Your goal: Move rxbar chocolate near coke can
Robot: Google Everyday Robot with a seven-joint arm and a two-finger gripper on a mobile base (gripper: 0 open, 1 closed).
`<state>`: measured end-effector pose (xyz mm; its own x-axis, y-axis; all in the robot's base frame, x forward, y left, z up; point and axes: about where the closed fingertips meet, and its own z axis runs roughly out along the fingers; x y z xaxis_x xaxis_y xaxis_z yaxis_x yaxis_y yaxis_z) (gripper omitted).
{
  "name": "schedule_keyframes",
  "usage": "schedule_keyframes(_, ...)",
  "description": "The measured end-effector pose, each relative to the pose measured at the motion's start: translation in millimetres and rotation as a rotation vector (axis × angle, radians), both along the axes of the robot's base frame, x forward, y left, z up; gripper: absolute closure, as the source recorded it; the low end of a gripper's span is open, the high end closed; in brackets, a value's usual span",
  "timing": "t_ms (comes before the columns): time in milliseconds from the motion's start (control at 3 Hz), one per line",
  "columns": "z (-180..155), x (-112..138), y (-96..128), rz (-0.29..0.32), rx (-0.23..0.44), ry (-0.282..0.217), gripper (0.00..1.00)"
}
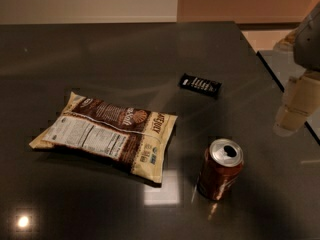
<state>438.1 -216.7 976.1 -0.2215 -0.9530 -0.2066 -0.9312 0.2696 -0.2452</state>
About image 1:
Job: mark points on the red coke can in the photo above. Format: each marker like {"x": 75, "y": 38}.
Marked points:
{"x": 223, "y": 161}

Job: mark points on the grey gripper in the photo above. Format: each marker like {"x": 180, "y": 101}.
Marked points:
{"x": 308, "y": 45}

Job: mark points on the brown cream snack bag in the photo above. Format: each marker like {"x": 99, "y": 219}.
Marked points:
{"x": 132, "y": 138}

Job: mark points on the black rxbar chocolate bar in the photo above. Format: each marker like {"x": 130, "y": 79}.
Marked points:
{"x": 200, "y": 85}

